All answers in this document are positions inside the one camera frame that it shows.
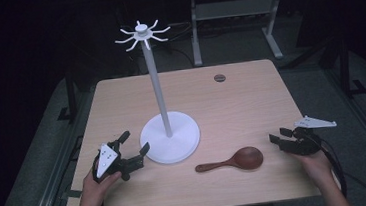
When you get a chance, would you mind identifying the brown wooden spoon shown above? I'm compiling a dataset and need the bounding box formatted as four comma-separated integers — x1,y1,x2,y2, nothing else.
193,144,266,176

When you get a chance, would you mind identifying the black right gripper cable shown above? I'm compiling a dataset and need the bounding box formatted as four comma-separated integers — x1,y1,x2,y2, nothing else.
319,137,350,202

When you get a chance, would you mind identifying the white metal desk frame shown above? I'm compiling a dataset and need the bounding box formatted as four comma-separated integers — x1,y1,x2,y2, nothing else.
187,0,291,68

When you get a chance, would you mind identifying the black metal stand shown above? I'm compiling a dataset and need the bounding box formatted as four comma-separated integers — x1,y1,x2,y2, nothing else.
53,73,80,124
327,31,366,102

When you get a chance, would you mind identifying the white hook stand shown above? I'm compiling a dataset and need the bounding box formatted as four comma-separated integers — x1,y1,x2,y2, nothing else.
113,15,204,169

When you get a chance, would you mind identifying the person's left hand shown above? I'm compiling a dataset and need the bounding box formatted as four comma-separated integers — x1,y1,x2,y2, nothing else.
77,170,126,206

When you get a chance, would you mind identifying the grey table cable grommet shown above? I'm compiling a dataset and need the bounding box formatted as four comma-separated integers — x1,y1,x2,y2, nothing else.
213,73,227,84

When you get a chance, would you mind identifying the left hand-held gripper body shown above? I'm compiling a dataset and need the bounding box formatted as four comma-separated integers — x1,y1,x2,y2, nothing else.
89,139,147,185

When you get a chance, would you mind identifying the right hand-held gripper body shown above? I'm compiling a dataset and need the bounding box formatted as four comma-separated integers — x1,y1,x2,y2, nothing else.
277,113,340,159

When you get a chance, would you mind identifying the person's right hand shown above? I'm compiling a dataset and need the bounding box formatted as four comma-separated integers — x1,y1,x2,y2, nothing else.
291,148,337,188

